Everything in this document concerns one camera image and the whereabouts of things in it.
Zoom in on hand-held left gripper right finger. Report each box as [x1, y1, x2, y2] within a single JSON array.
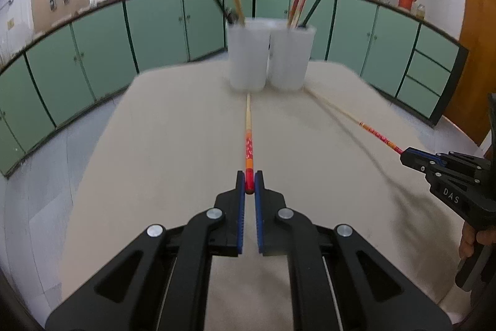
[[254, 171, 452, 331]]

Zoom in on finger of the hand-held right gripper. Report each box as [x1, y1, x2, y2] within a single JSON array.
[[400, 153, 435, 177], [403, 147, 446, 166]]

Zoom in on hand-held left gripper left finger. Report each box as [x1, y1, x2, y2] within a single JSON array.
[[46, 171, 246, 331]]

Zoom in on red striped wooden chopstick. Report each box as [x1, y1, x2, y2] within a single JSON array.
[[304, 87, 414, 155]]

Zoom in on white plastic container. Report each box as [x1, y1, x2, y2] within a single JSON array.
[[225, 19, 272, 92], [268, 20, 317, 92]]

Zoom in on person's right hand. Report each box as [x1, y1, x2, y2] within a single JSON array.
[[459, 224, 496, 258]]

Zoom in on wooden door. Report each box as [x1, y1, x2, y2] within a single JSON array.
[[441, 0, 496, 146]]

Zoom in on green kitchen base cabinets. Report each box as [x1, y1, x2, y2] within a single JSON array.
[[0, 0, 470, 177]]

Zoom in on brown cardboard sheet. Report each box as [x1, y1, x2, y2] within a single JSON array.
[[30, 0, 91, 33]]

